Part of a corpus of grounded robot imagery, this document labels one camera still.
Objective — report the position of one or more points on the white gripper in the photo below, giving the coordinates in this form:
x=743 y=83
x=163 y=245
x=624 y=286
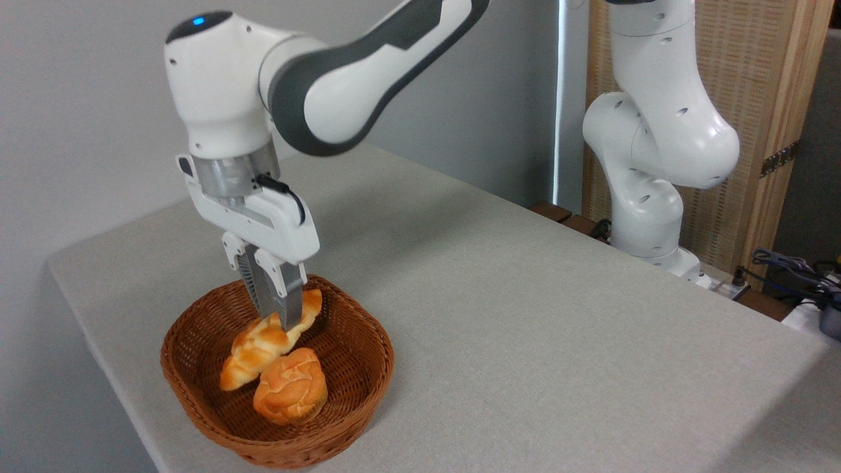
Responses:
x=282 y=230

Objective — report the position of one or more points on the long braided bread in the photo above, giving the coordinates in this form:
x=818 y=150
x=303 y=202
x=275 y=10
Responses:
x=253 y=348

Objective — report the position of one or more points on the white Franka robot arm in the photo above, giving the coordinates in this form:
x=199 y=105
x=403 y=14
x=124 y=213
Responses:
x=341 y=98

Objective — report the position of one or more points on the round knotted bread roll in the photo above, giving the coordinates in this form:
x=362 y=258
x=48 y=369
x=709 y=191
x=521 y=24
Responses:
x=290 y=387

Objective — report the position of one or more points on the brown wicker basket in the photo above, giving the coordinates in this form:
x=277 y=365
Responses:
x=341 y=368

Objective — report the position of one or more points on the metal screen hinge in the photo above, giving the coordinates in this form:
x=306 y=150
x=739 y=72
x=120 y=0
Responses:
x=779 y=159

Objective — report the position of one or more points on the wooden rattan screen panel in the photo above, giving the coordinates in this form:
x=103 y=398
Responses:
x=769 y=79

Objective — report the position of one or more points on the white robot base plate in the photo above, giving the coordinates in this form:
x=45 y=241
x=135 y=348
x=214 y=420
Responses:
x=696 y=270

